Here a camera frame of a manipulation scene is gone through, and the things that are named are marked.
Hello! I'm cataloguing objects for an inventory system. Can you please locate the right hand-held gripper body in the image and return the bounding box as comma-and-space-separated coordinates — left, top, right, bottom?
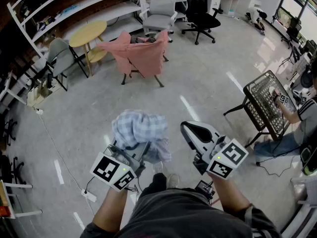
193, 134, 249, 180

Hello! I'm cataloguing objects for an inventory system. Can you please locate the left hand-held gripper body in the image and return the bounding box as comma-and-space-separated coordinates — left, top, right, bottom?
89, 142, 147, 192

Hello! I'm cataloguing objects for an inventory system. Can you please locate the blue plaid shirt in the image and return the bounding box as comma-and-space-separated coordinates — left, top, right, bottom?
111, 109, 172, 163

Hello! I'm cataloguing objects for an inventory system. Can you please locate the person's left forearm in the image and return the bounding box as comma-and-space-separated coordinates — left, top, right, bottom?
93, 186, 129, 233

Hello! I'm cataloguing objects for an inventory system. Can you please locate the person's right forearm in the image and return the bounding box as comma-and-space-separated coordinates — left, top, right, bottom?
210, 172, 251, 214

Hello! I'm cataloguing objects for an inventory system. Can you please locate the grey sneaker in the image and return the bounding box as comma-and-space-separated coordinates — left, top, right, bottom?
152, 161, 164, 175
167, 174, 180, 189

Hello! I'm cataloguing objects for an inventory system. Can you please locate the white power strip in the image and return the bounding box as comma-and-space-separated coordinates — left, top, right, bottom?
81, 188, 98, 203

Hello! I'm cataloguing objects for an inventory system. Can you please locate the person's dark trouser leg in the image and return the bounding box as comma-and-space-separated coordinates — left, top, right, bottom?
140, 173, 167, 198

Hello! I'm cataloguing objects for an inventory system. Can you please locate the black waist device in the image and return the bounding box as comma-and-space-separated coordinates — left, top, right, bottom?
194, 179, 215, 201

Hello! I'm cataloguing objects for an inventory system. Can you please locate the black mesh table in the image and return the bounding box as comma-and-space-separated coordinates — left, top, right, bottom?
223, 69, 298, 149

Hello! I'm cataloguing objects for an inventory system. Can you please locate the person's dark shirt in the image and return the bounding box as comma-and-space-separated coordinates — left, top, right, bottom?
80, 187, 282, 238

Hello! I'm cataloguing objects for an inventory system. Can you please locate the black chair base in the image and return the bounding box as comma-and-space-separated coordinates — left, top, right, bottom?
0, 155, 33, 186
0, 118, 18, 146

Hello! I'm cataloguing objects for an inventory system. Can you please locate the white low rack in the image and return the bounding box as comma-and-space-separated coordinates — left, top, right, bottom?
0, 179, 43, 220

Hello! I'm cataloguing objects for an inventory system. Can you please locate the black office chair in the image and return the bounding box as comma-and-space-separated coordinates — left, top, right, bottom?
181, 0, 224, 46

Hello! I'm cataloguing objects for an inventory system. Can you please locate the grey padded chair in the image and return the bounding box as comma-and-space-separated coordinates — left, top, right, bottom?
45, 38, 89, 92

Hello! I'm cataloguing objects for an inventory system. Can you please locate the yellow round side table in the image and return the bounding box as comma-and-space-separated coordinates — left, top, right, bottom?
68, 20, 108, 78

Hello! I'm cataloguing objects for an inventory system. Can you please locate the black chair by window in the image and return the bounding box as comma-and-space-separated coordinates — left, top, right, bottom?
281, 17, 303, 50

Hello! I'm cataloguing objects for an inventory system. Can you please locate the white office chair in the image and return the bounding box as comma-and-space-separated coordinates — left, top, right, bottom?
139, 0, 178, 43

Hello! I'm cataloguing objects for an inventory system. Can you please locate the white shelf unit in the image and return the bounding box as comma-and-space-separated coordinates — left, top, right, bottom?
6, 0, 189, 57

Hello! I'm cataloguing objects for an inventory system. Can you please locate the large window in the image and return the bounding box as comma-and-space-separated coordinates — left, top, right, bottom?
274, 0, 317, 45

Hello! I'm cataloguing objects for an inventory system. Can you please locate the black floor cable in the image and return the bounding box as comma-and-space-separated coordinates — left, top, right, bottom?
256, 139, 302, 177

